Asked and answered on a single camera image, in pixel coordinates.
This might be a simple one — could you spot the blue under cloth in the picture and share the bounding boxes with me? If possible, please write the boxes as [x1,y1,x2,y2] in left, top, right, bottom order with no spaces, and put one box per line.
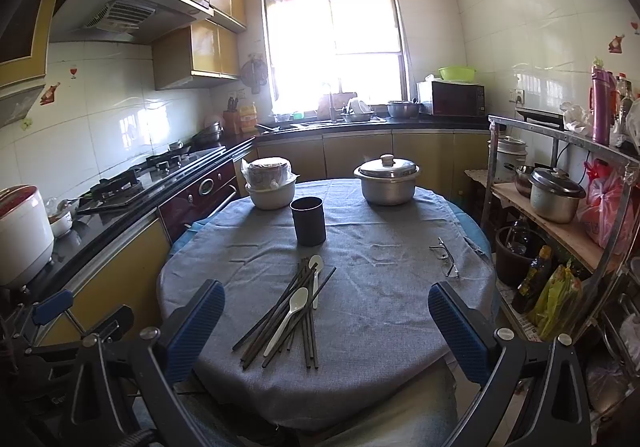
[168,218,209,257]

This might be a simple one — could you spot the pink thermos bottle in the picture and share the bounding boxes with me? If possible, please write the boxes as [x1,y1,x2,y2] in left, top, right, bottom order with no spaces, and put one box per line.
[591,57,616,147]

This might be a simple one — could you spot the range hood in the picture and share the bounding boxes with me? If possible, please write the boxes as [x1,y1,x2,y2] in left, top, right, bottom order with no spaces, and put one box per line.
[50,0,214,45]

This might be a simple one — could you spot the window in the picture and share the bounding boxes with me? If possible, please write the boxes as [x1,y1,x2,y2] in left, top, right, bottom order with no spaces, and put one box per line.
[262,0,407,115]

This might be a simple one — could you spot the white bowl with wrapped container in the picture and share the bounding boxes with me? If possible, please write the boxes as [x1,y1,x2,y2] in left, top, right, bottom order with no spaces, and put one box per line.
[241,156,298,211]

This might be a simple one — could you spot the eyeglasses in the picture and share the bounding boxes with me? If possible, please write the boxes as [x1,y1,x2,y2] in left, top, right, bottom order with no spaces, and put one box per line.
[430,237,460,278]

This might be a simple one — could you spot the red plastic bag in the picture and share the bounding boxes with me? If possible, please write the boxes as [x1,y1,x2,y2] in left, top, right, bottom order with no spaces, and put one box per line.
[576,159,624,249]

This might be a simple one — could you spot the dark red oven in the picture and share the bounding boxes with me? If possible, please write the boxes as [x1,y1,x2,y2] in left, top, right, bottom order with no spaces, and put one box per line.
[160,160,240,243]

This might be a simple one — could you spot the steel pot on shelf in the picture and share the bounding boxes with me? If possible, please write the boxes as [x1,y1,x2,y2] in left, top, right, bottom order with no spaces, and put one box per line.
[529,167,586,224]

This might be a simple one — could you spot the gas stove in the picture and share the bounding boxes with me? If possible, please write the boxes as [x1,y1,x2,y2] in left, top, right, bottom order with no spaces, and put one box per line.
[77,146,227,215]

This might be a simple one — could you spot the grey tablecloth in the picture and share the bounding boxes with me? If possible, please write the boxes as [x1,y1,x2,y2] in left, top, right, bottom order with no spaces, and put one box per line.
[157,178,496,431]

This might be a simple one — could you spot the aluminium pot with lid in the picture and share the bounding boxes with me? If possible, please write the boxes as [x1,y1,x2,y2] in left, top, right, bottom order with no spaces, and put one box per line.
[354,153,421,206]

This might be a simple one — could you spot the steel bowl on counter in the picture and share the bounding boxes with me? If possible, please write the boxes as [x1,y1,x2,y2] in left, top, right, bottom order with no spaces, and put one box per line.
[386,101,420,120]

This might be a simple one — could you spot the metal shelf rack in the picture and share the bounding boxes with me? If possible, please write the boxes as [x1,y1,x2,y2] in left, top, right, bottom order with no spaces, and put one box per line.
[480,114,639,397]

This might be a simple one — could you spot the white plastic spoon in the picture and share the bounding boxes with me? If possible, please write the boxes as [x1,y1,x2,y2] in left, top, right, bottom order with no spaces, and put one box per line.
[262,287,309,357]
[308,254,324,311]

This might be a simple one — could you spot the knife block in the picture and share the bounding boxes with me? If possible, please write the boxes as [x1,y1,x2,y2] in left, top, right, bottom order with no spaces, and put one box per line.
[222,96,242,135]

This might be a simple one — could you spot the black bucket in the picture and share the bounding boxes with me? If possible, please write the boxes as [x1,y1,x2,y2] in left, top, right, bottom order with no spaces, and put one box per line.
[496,227,546,288]

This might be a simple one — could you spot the microwave oven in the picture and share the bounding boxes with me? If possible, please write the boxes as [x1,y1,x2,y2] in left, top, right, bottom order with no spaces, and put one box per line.
[416,80,486,118]

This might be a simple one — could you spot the upper yellow cabinet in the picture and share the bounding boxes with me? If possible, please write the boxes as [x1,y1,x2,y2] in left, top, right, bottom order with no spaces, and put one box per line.
[152,20,240,90]

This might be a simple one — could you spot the black chopstick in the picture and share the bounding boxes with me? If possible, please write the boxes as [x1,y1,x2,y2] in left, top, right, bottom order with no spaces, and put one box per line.
[231,260,306,352]
[262,268,336,368]

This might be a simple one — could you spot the black utensil holder cup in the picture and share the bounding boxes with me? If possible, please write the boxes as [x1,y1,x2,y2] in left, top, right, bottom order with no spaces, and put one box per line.
[290,196,326,247]

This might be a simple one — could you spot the yellow oil bottle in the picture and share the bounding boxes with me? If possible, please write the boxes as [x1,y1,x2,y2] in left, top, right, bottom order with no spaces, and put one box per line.
[239,102,258,134]

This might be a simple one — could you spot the green plastic basin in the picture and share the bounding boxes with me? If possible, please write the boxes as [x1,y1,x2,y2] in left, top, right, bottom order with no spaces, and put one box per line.
[438,66,476,83]

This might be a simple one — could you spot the white rice cooker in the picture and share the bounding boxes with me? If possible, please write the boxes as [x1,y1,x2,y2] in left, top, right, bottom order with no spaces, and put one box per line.
[0,185,54,290]

